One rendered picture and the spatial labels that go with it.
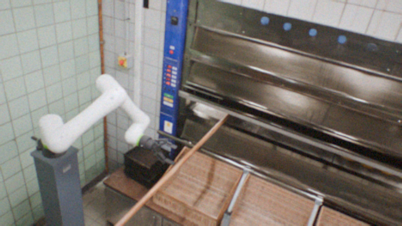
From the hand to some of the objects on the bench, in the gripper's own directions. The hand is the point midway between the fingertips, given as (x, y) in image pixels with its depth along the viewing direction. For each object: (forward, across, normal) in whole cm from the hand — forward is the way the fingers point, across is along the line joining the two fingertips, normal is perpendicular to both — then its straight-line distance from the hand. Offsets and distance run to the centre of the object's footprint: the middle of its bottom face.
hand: (173, 155), depth 211 cm
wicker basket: (+68, +60, -30) cm, 95 cm away
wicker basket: (+9, +60, -30) cm, 68 cm away
